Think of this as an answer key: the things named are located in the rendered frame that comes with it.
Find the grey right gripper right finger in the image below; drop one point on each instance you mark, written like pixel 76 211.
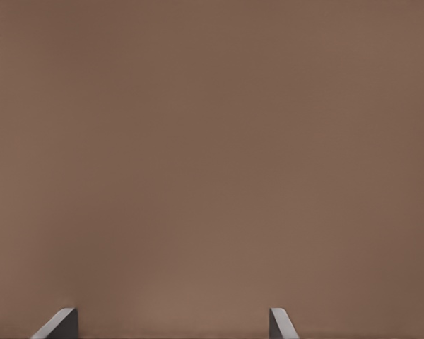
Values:
pixel 281 325

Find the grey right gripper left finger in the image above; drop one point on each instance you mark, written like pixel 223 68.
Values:
pixel 63 325

